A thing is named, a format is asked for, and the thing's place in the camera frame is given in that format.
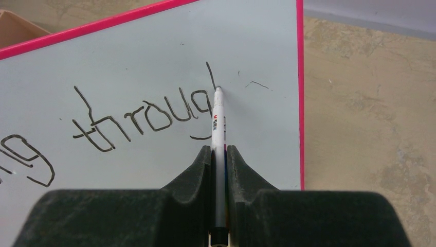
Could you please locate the white marker pen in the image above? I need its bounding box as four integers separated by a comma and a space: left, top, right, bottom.
209, 86, 229, 246

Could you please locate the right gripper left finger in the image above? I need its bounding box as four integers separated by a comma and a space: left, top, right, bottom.
14, 146, 211, 246

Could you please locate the orange plastic file organizer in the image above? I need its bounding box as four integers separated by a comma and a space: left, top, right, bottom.
1, 9, 50, 49

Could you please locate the red-framed whiteboard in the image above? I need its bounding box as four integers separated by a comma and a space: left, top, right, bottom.
1, 1, 303, 246

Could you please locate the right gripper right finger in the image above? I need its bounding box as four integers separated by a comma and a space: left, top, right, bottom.
227, 146, 411, 246

